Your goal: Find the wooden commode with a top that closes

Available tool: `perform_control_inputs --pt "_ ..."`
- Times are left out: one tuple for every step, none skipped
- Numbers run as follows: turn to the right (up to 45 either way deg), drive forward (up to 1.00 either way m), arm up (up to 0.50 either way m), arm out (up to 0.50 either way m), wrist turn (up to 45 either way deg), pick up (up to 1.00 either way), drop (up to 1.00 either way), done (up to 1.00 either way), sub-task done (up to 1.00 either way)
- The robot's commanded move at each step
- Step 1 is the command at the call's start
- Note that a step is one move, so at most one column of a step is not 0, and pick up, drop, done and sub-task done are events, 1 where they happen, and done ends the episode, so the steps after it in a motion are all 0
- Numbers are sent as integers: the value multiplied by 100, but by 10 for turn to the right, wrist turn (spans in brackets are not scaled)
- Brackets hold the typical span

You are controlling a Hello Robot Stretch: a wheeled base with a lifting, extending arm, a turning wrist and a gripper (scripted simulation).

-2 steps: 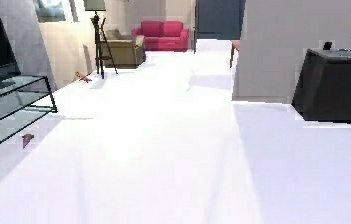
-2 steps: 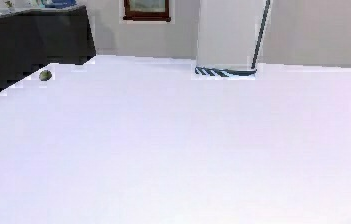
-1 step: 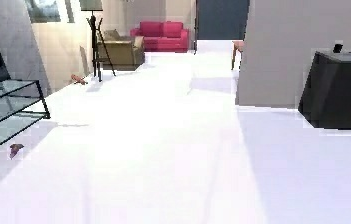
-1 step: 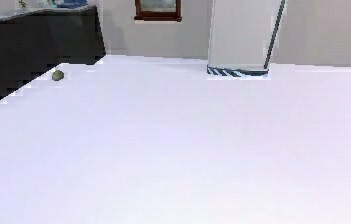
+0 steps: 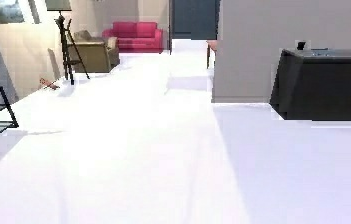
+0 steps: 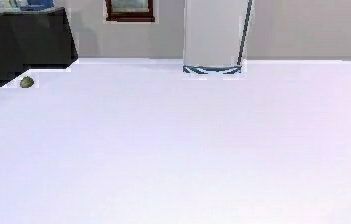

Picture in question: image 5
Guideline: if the red sofa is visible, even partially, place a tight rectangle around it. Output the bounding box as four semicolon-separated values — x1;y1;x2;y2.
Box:
101;21;164;54

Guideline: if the dark blue door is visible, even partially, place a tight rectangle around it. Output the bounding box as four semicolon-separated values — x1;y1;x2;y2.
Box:
171;0;221;41

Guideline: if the olive green armchair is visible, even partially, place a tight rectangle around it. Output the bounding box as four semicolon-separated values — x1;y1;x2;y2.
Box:
66;29;121;74

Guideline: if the brown stick shaped object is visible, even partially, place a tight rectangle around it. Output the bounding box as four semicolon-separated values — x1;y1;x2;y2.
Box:
39;77;61;91

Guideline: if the black tripod floor lamp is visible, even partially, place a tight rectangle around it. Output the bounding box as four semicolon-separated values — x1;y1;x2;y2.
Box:
44;0;91;86

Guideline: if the black kitchen counter cabinet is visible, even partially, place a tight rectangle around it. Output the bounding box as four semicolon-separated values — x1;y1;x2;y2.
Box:
269;48;351;122

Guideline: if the window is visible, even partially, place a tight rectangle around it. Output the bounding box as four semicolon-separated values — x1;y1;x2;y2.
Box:
0;0;50;26

